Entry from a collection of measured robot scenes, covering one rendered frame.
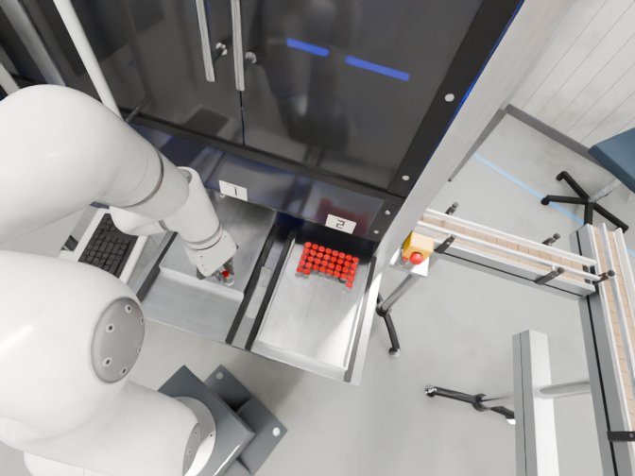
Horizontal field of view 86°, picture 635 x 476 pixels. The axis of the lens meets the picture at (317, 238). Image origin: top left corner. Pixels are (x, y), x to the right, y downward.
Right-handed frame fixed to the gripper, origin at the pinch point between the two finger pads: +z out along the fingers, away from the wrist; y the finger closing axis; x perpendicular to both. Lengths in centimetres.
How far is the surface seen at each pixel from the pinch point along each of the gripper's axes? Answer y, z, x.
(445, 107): -41, -35, 30
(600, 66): -309, 65, 41
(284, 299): -9.5, 19.8, 8.6
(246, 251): -12.9, 15.6, -11.0
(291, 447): 18, 112, 22
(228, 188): -19.9, -1.1, -21.1
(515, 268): -69, 29, 58
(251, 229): -20.1, 14.8, -15.8
